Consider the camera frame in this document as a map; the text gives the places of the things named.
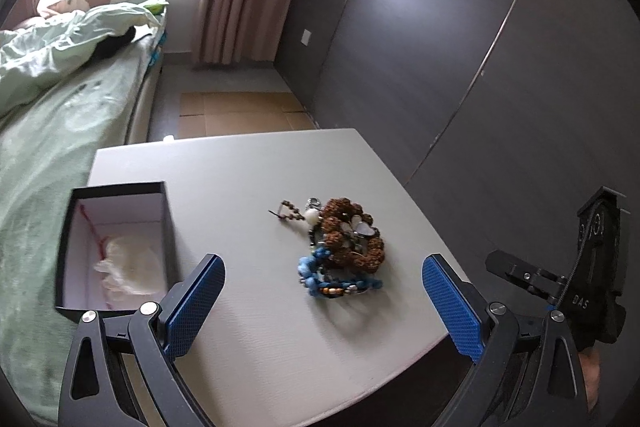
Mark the green bed blanket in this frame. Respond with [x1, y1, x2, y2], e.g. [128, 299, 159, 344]
[1, 27, 163, 426]

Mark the brown rudraksha bead bracelet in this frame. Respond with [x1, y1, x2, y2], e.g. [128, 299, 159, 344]
[318, 197, 386, 275]

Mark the flattened cardboard on floor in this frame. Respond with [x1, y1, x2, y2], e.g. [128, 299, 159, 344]
[177, 92, 316, 139]

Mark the person's right hand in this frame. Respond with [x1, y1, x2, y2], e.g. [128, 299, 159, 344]
[578, 347, 601, 411]

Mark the light green crumpled duvet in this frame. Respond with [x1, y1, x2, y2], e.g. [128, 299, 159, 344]
[1, 2, 163, 115]

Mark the black cable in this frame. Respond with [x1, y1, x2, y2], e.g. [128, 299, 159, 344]
[546, 206, 599, 313]

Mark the white pearl bead pendant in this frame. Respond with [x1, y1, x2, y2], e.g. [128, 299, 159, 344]
[303, 197, 322, 230]

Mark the white wall socket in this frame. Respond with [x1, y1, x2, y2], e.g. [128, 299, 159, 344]
[300, 29, 311, 46]

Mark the black square jewelry box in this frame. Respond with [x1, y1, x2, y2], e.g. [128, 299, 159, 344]
[54, 182, 178, 322]

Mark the blue bead bracelet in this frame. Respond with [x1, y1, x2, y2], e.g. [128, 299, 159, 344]
[297, 241, 384, 301]

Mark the white drawstring pouch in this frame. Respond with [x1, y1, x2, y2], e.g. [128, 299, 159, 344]
[93, 235, 166, 301]

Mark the dark grey wardrobe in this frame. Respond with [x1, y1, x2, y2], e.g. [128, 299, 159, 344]
[273, 0, 640, 427]

